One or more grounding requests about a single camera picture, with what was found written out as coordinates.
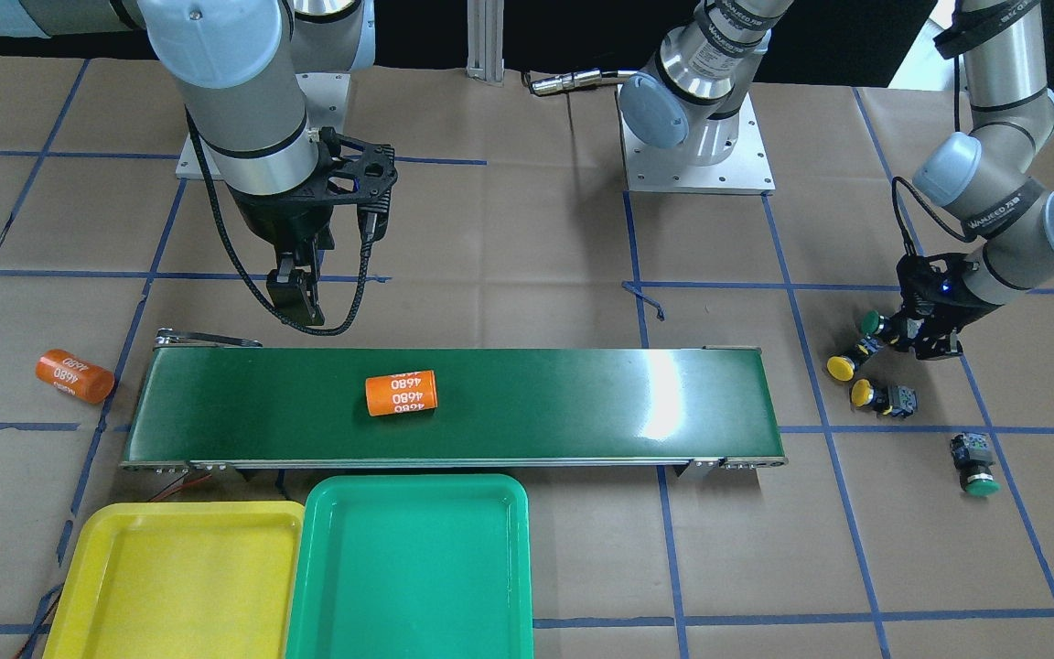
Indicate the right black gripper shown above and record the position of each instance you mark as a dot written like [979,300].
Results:
[285,221]

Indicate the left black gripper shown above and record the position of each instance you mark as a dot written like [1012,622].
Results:
[941,311]

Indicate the yellow push button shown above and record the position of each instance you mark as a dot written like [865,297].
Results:
[845,365]
[896,401]

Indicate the orange 4680 cylinder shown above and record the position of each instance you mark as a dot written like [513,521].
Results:
[400,393]
[73,376]

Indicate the green push button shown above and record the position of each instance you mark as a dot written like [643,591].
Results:
[973,456]
[882,327]

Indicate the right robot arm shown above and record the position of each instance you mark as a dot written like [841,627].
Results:
[273,173]

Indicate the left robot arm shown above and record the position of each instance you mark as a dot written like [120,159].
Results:
[689,92]

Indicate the green conveyor belt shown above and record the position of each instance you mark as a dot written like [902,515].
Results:
[208,406]

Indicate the green plastic tray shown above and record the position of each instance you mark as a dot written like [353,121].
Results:
[414,566]

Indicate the yellow plastic tray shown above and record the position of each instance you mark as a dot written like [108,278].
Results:
[180,580]

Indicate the aluminium frame post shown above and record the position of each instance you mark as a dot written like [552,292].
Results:
[484,35]

